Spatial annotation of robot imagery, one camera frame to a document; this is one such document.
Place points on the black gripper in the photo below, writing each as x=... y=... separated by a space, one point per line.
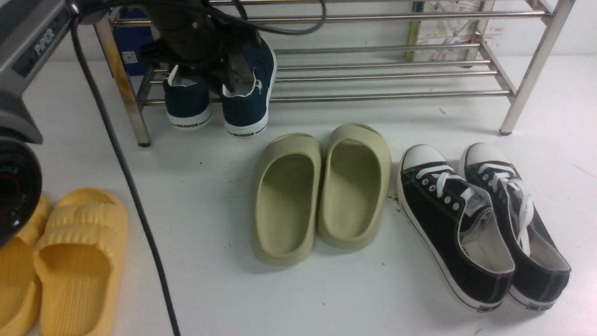
x=206 y=49

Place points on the navy canvas shoe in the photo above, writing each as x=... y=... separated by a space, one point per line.
x=187 y=102
x=246 y=115

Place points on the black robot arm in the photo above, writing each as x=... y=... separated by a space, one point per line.
x=30 y=33

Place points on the stainless steel shoe rack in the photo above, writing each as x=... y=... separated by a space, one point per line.
x=480 y=61

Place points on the blue box behind rack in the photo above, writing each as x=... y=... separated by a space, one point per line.
x=129 y=41

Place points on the left olive foam slipper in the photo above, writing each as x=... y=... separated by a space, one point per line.
x=287 y=184

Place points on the olive foam slipper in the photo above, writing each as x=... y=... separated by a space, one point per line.
x=287 y=184
x=356 y=180

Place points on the right olive foam slipper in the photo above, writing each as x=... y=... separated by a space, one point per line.
x=356 y=180

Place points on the white printed poster board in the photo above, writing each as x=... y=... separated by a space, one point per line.
x=451 y=31

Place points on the right yellow slide sandal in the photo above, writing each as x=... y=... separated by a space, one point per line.
x=80 y=260

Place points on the yellow slide sandal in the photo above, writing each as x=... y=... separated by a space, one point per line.
x=20 y=287
x=80 y=260

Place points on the left yellow slide sandal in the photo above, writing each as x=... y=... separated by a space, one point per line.
x=20 y=287

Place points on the left black lace-up sneaker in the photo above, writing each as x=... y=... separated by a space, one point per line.
x=458 y=224

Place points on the black lace-up sneaker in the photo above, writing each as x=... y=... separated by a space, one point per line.
x=541 y=272
x=458 y=224

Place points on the right black lace-up sneaker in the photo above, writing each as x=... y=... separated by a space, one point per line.
x=541 y=272

